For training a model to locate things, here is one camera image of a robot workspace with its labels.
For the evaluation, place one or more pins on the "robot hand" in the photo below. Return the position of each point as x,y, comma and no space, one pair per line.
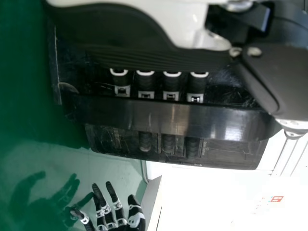
134,33
113,221

